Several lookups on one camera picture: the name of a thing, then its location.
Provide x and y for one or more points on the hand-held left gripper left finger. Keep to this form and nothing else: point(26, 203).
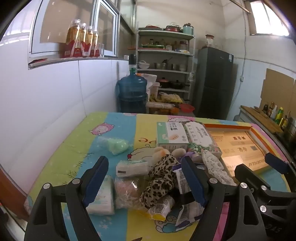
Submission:
point(94, 183)

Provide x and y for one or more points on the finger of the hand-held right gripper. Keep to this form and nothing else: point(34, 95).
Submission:
point(276, 163)
point(249, 176)

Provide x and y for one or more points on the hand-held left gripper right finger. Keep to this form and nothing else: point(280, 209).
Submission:
point(194, 183)

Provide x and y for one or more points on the purple snack packet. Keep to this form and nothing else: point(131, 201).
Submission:
point(180, 178)
point(185, 215)

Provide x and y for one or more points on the white tissue pack green print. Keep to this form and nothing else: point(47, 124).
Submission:
point(106, 199)

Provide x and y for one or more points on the white floral cloth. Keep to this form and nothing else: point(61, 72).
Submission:
point(215, 164)

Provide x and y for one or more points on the pink item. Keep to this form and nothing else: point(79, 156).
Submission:
point(127, 190)

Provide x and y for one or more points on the leopard print cloth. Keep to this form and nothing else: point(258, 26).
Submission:
point(159, 176)

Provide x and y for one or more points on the orange shallow cardboard box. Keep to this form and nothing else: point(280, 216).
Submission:
point(231, 141)

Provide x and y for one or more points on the yellow white packet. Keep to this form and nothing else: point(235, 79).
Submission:
point(161, 206)

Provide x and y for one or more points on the small white tissue pack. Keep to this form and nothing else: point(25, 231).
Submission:
point(131, 168)

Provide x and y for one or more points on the green sponge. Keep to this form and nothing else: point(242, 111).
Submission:
point(118, 146)

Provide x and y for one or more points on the colourful printed blanket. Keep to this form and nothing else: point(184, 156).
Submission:
point(69, 148)

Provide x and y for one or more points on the floral tissue pack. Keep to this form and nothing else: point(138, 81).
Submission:
point(201, 139)

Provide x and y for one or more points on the green yellow bottle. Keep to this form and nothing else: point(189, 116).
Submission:
point(279, 115)

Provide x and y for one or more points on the wooden cutting board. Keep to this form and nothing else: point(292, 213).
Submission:
point(261, 118)

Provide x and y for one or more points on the white bottle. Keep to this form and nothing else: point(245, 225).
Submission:
point(273, 113)

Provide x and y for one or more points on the white green carton box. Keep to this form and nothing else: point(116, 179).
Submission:
point(171, 134)

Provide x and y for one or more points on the dark sauce bottle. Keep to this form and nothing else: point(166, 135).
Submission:
point(266, 109)

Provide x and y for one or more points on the cardboard sheet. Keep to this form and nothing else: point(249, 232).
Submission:
point(277, 90)

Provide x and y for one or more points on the red plastic basket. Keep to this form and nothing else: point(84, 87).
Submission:
point(186, 108)

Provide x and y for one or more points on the wrapped noodle bundle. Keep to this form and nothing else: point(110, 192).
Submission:
point(159, 105)

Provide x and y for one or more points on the clear bag yellow food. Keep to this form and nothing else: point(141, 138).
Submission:
point(171, 98)

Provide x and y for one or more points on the blue water jug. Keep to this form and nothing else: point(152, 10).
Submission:
point(131, 92)

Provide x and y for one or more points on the black wok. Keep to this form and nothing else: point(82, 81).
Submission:
point(179, 85)

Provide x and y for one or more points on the white plastic bucket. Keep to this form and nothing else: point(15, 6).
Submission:
point(155, 90)

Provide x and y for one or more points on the dark grey fridge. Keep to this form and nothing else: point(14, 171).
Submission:
point(215, 81)

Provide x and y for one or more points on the red cooking pot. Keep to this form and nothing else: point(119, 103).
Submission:
point(164, 83)

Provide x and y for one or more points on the white flour bag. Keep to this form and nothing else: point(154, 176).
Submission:
point(148, 80)

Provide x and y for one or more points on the white bowl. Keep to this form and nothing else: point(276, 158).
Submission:
point(143, 65)

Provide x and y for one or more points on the black water pump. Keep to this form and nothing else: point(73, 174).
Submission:
point(132, 60)

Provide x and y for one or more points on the clear drinking glass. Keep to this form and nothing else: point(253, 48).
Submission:
point(102, 49)

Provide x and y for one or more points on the grey metal shelf rack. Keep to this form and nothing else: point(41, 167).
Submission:
point(161, 52)

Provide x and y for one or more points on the cooking oil bottle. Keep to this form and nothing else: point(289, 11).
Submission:
point(81, 41)
point(89, 42)
point(70, 39)
point(96, 45)

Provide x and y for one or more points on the glass jar red lid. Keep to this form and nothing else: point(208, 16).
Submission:
point(209, 41)

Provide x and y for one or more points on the green tray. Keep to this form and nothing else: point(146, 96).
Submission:
point(152, 45)

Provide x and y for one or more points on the high window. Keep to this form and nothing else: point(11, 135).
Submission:
point(268, 18)

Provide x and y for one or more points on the teal canister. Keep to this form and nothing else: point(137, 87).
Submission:
point(188, 29)

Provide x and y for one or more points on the sliding window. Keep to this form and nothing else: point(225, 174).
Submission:
point(106, 27)

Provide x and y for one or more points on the red lidded pan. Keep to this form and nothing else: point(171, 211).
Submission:
point(173, 27)

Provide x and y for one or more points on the wooden door frame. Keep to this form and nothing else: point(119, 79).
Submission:
point(11, 192)

